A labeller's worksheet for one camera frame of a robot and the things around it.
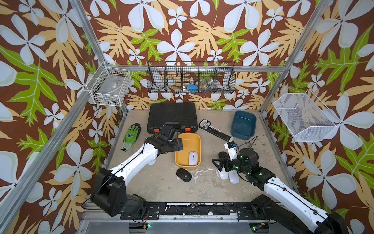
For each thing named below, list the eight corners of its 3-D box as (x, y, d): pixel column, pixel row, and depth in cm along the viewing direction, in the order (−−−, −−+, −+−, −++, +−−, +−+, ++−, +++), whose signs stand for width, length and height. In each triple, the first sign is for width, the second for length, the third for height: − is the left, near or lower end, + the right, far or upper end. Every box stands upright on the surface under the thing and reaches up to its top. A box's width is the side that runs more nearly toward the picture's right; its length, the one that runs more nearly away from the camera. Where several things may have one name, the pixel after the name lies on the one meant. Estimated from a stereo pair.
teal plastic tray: (229, 138, 106) (231, 133, 101) (233, 112, 122) (235, 107, 117) (253, 144, 103) (256, 139, 98) (253, 117, 119) (256, 111, 114)
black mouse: (174, 174, 89) (174, 173, 86) (180, 167, 92) (180, 165, 90) (188, 184, 85) (188, 182, 83) (193, 175, 88) (193, 174, 86)
